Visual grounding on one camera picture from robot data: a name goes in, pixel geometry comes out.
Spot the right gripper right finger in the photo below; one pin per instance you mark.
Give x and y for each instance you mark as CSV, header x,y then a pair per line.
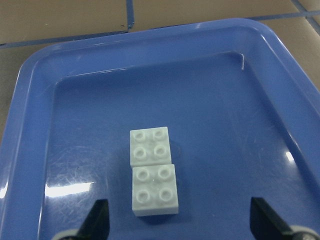
x,y
265,223

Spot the white block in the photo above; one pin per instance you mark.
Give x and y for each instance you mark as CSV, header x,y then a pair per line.
x,y
150,147
154,190

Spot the blue plastic tray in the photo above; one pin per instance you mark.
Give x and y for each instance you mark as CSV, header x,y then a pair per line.
x,y
243,121

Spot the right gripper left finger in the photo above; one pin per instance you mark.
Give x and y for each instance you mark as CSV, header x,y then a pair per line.
x,y
96,225

